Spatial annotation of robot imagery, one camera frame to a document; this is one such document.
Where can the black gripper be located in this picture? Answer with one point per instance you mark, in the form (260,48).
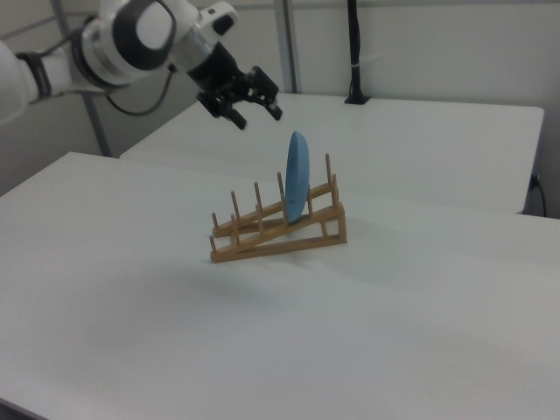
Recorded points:
(219,72)

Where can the blue round plate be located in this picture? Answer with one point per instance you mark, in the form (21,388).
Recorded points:
(297,179)

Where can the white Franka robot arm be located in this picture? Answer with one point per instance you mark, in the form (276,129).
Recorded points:
(131,39)

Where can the wooden plate rack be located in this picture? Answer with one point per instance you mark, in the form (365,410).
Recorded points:
(280,245)

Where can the black pole stand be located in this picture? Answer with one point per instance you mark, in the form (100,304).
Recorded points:
(354,52)

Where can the grey metal frame post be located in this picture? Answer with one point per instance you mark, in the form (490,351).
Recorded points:
(98,127)
(289,44)

